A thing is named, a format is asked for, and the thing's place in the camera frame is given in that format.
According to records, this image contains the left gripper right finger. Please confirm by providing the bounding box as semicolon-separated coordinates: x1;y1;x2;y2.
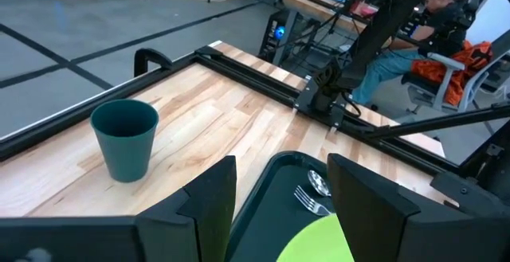
326;153;510;262

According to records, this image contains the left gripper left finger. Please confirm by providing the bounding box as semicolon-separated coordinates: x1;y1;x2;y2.
135;154;238;262

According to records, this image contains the lime green plate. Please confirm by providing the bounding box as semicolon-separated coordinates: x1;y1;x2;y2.
276;213;355;262

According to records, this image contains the fork with wooden handle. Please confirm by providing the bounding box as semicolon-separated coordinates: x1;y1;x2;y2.
293;185;334;217

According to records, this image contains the spoon with orange handle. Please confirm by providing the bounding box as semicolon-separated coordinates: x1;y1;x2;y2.
307;169;332;197

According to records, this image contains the dark green plastic tray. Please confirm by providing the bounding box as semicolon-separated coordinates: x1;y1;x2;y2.
225;150;355;262

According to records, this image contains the dark green plastic cup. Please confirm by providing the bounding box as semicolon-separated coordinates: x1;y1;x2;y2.
89;98;160;184

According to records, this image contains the black table clamp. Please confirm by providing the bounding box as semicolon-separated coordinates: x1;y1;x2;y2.
133;47;174;78

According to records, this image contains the grey office chair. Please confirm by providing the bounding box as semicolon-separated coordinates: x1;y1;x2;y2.
400;29;510;114

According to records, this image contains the orange cloth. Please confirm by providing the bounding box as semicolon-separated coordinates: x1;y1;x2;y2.
411;41;494;107

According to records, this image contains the person in chair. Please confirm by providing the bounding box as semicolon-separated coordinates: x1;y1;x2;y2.
351;0;469;106

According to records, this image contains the computer tower with blue light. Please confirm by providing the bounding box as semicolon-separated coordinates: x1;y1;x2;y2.
258;9;298;66

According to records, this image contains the wooden workbench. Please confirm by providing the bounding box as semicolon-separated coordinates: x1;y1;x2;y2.
281;0;399;48

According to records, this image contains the white screen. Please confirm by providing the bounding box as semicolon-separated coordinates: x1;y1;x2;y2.
465;0;510;46

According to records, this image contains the black aluminium table frame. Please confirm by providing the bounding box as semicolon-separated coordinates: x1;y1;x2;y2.
0;45;510;215

